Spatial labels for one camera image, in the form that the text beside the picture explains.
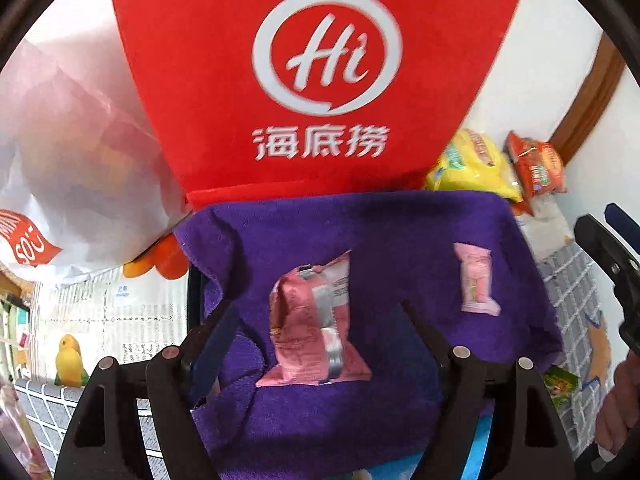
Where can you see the red orange snack packet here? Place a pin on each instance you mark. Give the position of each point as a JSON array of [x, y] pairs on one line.
[[537, 165]]

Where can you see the yellow green snack bag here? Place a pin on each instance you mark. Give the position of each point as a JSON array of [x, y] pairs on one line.
[[475, 170]]

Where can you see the small green packet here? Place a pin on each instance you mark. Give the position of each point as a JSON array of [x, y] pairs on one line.
[[562, 385]]

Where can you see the small pink snack packet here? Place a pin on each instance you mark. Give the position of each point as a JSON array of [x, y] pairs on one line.
[[475, 280]]

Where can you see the person's right hand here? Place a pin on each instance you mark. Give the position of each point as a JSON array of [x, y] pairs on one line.
[[615, 420]]

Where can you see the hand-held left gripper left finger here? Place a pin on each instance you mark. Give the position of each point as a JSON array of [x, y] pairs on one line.
[[215, 355]]

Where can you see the white plastic shopping bag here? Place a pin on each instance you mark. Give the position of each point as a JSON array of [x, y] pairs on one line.
[[75, 160]]

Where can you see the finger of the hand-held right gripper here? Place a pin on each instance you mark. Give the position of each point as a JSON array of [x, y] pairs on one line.
[[622, 227], [600, 250]]

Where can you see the brown wooden door frame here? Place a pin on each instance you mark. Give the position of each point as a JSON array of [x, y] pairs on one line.
[[585, 105]]

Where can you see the red Haidilao paper bag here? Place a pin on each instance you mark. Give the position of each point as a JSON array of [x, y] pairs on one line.
[[200, 60]]

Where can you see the purple towel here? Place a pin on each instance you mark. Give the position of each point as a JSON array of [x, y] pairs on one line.
[[390, 240]]

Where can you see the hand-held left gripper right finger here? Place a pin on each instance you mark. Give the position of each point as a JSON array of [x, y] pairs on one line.
[[430, 342]]

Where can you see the grey checkered printed bedsheet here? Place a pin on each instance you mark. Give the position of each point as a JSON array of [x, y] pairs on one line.
[[125, 310]]

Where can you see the pink-white snack packet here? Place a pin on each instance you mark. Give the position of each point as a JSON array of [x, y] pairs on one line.
[[300, 340]]

